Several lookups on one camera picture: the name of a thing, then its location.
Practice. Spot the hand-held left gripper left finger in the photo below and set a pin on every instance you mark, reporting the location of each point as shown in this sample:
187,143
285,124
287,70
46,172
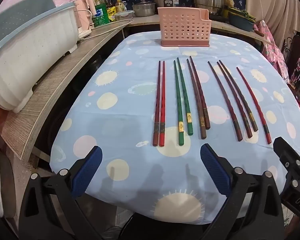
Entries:
88,170

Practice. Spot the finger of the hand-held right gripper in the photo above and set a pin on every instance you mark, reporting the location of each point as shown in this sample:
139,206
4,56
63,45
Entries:
287,155

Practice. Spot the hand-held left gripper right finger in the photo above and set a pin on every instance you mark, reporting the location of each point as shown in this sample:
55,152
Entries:
215,170

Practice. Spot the dark red chopstick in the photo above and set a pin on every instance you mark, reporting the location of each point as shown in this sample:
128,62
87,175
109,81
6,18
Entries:
155,135
236,131

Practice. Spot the dark brown chopstick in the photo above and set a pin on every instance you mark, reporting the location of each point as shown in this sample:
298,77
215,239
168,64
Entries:
253,123
247,130
206,120

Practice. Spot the green chopstick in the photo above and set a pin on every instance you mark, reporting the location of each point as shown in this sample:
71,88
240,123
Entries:
189,127
181,135

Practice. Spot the pink perforated utensil basket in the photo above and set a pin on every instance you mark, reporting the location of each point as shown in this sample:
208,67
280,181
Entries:
182,33

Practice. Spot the blue dotted tablecloth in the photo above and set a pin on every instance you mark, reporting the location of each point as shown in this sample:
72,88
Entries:
130,120

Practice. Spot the black metal rack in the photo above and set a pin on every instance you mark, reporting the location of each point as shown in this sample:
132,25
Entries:
298,52

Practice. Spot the pink pineapple print cloth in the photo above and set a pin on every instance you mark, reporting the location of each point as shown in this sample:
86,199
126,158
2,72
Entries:
272,50

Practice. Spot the wood grain shelf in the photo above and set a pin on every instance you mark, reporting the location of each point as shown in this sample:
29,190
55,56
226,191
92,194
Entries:
52,80

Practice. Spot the blue plastic basin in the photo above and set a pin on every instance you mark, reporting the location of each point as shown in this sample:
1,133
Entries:
241,24

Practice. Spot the beige curtain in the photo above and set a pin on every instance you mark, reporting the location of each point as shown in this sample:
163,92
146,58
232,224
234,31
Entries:
277,5

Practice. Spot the white power strip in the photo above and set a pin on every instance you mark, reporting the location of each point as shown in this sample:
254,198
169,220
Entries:
86,33

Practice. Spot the yellow plastic basin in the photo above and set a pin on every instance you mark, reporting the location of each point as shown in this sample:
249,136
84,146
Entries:
240,13

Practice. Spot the loofah sponge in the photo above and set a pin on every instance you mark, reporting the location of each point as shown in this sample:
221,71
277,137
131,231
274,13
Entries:
229,2

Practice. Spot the clear lidded food container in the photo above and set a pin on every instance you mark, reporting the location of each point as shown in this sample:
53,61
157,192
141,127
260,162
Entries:
123,15

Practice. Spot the pink electric kettle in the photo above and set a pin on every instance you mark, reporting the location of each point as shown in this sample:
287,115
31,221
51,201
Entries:
86,7

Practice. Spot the amber tea bottle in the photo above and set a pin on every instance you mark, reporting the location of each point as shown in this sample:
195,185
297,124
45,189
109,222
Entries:
119,5

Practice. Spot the small steel pot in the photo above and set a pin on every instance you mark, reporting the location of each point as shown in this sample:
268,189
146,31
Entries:
143,9

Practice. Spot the dark sauce bottle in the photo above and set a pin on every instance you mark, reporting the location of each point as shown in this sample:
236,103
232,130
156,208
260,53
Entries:
109,1

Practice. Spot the steel rice cooker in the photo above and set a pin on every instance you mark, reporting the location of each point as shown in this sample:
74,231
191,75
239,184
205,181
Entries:
167,1

